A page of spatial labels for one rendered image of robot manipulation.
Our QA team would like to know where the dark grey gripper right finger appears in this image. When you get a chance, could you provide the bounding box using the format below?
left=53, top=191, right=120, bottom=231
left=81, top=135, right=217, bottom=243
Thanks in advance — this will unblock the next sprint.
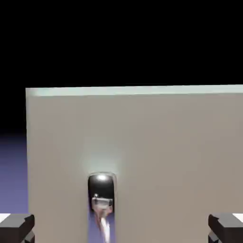
left=208, top=212, right=243, bottom=243

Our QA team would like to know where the beige cabinet door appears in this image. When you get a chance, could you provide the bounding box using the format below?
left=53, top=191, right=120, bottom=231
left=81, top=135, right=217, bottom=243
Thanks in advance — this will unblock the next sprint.
left=26, top=93, right=243, bottom=243

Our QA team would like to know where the shiny dark curved door handle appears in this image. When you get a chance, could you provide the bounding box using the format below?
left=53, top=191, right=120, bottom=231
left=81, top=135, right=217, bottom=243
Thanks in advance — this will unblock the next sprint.
left=87, top=171, right=117, bottom=243

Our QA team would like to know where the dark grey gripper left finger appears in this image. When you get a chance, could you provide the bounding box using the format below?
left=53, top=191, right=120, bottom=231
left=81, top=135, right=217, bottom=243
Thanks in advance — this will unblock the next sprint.
left=0, top=213, right=36, bottom=243

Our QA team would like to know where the beige painted cabinet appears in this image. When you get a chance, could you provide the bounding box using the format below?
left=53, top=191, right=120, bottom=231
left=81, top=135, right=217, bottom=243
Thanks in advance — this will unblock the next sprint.
left=25, top=84, right=243, bottom=243

